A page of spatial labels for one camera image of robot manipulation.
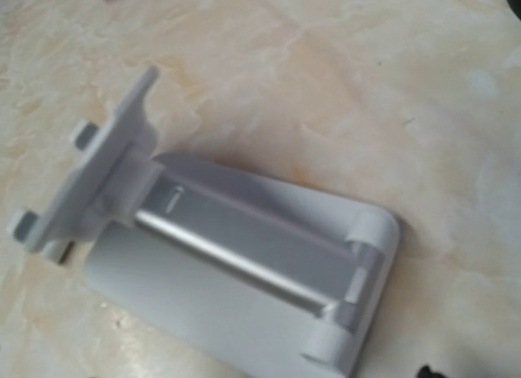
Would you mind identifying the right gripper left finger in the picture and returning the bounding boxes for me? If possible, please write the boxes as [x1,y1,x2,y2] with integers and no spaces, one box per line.
[418,366,446,378]

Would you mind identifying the white folding phone stand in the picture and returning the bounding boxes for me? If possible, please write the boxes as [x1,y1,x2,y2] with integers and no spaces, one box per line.
[9,67,401,377]

